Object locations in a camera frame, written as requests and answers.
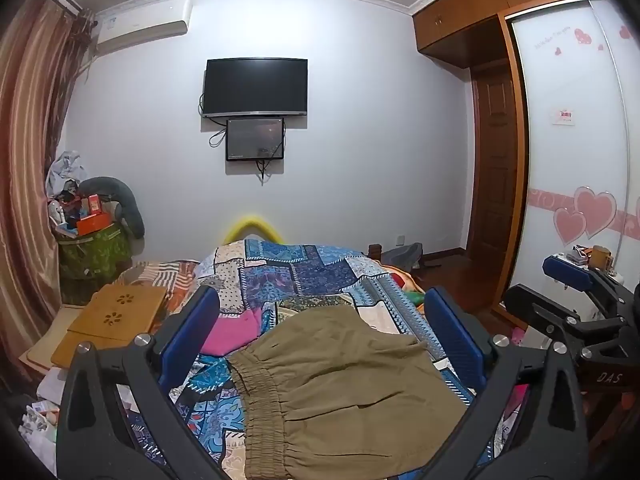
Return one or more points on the wooden lap desk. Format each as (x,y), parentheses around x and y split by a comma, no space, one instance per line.
(112,320)

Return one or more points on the small black wall monitor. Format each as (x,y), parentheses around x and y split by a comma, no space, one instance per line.
(255,139)

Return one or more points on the wooden wardrobe with heart doors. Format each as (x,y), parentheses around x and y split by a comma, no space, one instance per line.
(570,160)

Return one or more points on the pile of papers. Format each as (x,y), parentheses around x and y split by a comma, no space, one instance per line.
(42,420)

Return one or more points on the orange striped sheet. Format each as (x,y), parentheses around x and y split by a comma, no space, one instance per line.
(160,275)

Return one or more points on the orange mug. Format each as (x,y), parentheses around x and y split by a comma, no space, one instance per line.
(600,257)

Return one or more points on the khaki pants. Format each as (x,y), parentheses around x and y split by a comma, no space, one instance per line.
(350,390)

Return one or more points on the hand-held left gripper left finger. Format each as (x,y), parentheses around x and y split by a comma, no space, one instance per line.
(200,330)

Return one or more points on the yellow foam tube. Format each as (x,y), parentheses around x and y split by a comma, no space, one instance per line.
(252,222)

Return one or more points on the crumpled white cloth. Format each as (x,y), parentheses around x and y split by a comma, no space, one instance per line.
(65,170)

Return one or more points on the white air conditioner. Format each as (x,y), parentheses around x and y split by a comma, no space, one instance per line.
(142,25)

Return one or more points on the pink cloth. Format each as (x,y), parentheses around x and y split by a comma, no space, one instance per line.
(235,332)

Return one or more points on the grey pillow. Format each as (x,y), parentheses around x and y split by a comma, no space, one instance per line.
(122,200)

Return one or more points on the blue patchwork blanket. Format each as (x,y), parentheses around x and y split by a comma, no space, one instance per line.
(310,270)

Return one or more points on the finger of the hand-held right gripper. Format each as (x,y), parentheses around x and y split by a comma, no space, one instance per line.
(567,272)
(540,307)

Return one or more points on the brown wooden door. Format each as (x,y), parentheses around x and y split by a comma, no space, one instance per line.
(495,185)

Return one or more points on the orange box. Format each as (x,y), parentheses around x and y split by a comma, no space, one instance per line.
(92,223)

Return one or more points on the wall-mounted black television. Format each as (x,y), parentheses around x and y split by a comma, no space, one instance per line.
(255,86)

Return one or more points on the grey bag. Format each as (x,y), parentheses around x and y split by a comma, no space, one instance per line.
(404,255)

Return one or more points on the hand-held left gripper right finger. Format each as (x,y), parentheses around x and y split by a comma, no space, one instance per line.
(452,335)

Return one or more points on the striped brown curtain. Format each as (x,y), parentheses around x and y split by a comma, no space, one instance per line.
(30,160)

